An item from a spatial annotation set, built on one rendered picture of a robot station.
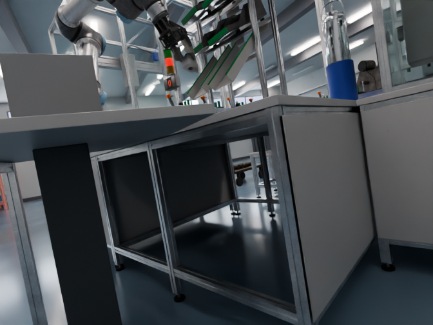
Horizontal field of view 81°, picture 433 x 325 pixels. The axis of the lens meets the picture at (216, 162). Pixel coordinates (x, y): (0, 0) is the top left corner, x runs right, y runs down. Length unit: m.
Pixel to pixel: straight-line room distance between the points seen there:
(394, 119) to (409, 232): 0.52
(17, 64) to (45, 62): 0.07
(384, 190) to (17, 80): 1.52
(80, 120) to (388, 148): 1.26
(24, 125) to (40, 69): 0.40
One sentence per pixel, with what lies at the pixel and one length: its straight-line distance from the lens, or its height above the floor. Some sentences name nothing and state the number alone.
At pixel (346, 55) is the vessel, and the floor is 1.16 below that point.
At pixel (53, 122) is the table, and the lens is 0.62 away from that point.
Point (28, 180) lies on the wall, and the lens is 12.03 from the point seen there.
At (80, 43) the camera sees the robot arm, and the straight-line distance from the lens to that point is 1.52.
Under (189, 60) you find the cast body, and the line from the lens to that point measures 1.17.
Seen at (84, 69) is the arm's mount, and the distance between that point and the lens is 0.99.
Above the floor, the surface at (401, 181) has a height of 0.45.
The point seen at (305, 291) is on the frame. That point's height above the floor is 0.27.
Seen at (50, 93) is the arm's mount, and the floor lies 0.99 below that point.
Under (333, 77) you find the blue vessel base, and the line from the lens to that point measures 1.75.
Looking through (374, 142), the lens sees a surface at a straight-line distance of 1.42.
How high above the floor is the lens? 0.73
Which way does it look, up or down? 3 degrees down
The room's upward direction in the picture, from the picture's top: 9 degrees counter-clockwise
